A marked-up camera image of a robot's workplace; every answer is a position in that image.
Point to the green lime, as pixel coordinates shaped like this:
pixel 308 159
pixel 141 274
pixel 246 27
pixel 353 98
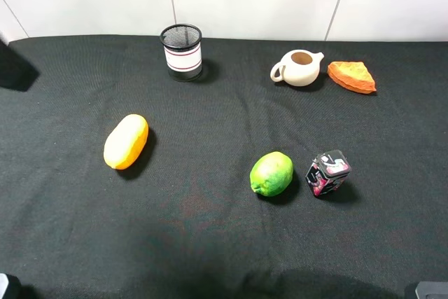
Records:
pixel 271 174

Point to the black mesh pen holder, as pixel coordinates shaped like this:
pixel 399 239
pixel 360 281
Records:
pixel 183 53

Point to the cream ceramic teapot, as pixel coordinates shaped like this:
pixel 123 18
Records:
pixel 298 68

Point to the black tablecloth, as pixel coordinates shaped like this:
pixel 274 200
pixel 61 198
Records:
pixel 182 220

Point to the yellow orange mango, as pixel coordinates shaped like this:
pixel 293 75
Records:
pixel 125 143

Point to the black floral tin box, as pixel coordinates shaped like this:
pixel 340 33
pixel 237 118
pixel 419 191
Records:
pixel 327 172

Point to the orange pie slice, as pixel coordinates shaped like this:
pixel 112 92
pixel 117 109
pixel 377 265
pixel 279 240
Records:
pixel 353 76

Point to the grey device bottom right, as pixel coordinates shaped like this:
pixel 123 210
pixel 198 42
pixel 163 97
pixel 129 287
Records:
pixel 432 290

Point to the grey device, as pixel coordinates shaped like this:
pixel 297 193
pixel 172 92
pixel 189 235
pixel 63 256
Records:
pixel 4 285
pixel 432 290

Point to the grey device bottom left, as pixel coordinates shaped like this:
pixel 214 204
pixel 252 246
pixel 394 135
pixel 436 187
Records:
pixel 4 285

